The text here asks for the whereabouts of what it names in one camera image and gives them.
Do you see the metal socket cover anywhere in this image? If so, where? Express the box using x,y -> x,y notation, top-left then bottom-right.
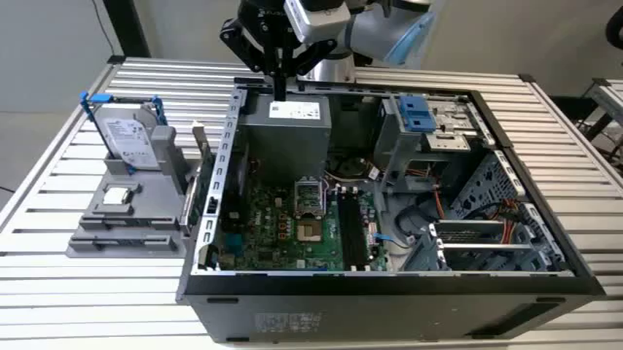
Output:
294,177 -> 326,217

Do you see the silver CPU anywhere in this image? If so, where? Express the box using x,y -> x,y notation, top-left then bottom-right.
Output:
101,187 -> 134,206

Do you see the black upright post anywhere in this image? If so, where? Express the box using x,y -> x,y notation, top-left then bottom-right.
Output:
101,0 -> 153,59

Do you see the green motherboard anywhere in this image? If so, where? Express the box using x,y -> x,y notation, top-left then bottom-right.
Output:
217,182 -> 391,273

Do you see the grey power supply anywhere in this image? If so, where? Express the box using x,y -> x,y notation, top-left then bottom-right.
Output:
237,93 -> 334,185

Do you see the red yellow orange wire bundle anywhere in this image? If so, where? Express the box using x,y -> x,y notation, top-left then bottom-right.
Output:
499,198 -> 522,246

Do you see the hard disk in blue carrier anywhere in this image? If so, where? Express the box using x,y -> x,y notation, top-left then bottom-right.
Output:
79,90 -> 169,176

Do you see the perforated metal disk bay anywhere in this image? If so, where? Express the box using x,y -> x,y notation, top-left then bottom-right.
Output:
403,149 -> 574,273

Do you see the black curved hose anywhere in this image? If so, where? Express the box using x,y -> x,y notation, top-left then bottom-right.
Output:
605,7 -> 623,50

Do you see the graphics card with silver bracket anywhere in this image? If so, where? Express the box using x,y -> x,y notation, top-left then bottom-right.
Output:
179,119 -> 218,236

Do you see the blue plastic drive latch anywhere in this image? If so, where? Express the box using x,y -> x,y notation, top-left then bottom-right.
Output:
397,94 -> 435,133

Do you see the grey parts rack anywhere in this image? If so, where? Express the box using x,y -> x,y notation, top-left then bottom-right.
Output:
66,125 -> 206,260

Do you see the grey metal drive cage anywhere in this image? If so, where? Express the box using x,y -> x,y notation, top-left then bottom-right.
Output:
378,93 -> 490,193

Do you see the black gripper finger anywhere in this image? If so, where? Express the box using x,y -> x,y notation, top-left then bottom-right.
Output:
218,19 -> 282,101
279,39 -> 339,101

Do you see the black CPU cooler fan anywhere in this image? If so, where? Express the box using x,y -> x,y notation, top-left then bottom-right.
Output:
325,155 -> 379,182

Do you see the grey metal side table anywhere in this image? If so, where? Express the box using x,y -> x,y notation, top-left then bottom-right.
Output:
577,77 -> 623,161

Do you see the black RAM slot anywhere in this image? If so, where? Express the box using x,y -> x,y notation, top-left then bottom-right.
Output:
354,187 -> 373,271
347,187 -> 367,271
342,187 -> 362,271
335,187 -> 355,271

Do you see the CPU socket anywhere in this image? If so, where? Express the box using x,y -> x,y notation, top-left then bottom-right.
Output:
295,217 -> 326,244

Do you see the black PC case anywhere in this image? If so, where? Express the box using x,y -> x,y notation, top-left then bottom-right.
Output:
175,76 -> 607,344

